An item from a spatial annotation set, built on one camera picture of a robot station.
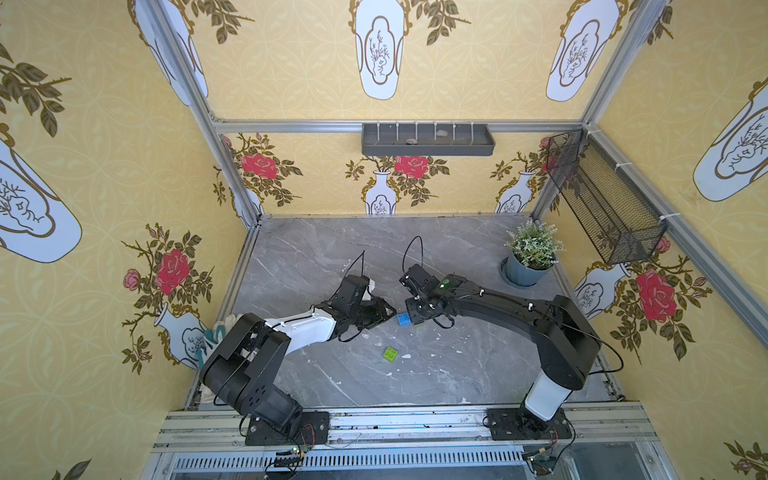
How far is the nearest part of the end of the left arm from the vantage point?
70 centimetres

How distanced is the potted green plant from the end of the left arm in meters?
0.45

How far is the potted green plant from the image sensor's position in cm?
90
